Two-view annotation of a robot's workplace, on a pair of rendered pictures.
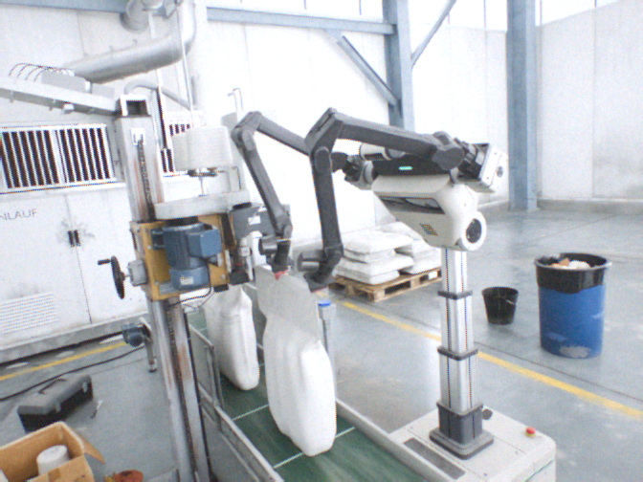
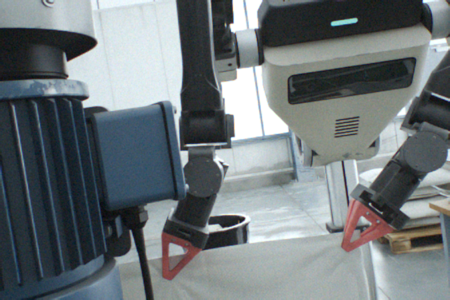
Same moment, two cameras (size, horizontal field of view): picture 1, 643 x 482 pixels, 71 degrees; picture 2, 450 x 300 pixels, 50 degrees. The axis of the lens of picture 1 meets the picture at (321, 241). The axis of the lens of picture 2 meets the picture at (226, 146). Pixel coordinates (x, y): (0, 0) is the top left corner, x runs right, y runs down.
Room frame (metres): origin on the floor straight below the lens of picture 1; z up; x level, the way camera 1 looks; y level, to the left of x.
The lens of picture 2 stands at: (1.33, 0.77, 1.28)
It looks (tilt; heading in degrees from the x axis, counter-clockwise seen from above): 3 degrees down; 302
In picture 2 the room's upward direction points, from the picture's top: 9 degrees counter-clockwise
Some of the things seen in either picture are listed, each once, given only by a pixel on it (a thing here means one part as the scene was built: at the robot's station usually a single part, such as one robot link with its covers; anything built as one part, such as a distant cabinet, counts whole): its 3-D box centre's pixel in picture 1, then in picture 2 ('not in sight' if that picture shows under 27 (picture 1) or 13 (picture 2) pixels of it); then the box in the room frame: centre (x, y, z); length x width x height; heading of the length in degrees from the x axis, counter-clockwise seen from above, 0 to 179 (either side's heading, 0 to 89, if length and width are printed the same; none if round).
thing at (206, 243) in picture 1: (205, 246); (130, 168); (1.65, 0.43, 1.25); 0.10 x 0.08 x 0.12; 147
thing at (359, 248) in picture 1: (380, 242); not in sight; (4.75, -0.63, 0.56); 0.66 x 0.42 x 0.15; 122
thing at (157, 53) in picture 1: (148, 46); not in sight; (4.87, 1.55, 2.78); 1.85 x 0.55 x 1.37; 32
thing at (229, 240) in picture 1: (219, 229); not in sight; (2.02, 0.45, 1.26); 0.22 x 0.05 x 0.16; 32
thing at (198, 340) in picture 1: (186, 351); not in sight; (2.37, 0.81, 0.54); 1.05 x 0.02 x 0.41; 32
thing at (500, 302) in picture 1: (499, 306); not in sight; (3.65, -1.47, 0.13); 0.30 x 0.30 x 0.26
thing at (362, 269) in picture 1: (380, 264); not in sight; (4.75, -0.62, 0.32); 0.66 x 0.43 x 0.15; 124
